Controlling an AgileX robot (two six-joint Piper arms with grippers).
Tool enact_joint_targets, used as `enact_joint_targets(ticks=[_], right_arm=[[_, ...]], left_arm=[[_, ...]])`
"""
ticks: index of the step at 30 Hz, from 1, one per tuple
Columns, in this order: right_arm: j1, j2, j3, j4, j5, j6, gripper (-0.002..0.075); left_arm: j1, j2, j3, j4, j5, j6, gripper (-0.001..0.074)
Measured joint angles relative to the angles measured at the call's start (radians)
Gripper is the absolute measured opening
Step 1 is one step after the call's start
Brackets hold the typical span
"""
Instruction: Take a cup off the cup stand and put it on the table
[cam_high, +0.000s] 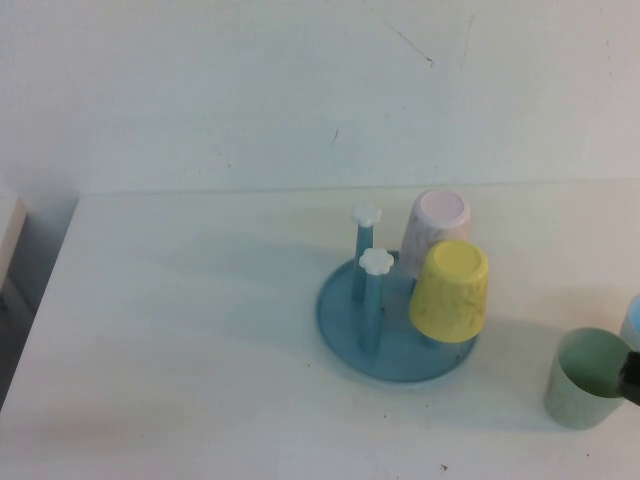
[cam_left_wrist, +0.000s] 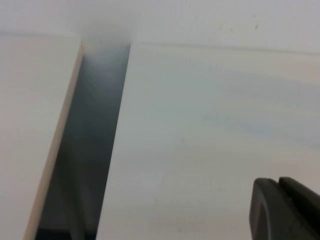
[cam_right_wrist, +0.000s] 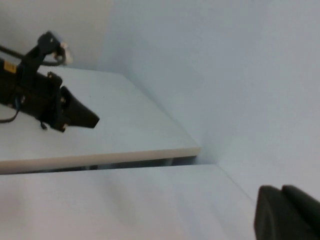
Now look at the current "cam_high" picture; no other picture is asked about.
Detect beige board edge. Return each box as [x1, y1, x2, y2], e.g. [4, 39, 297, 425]
[0, 195, 31, 296]

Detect blue cup stand white caps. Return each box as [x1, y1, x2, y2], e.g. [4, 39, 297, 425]
[316, 203, 479, 385]

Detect blue plastic cup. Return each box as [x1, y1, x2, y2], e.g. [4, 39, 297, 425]
[619, 293, 640, 352]

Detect yellow plastic cup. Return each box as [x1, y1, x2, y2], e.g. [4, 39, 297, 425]
[408, 240, 490, 345]

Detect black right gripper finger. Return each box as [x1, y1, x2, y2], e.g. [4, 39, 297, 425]
[617, 349, 640, 406]

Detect green plastic cup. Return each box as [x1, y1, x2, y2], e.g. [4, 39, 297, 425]
[543, 327, 639, 431]

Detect pink plastic cup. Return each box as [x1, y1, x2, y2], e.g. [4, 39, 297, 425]
[402, 189, 473, 281]

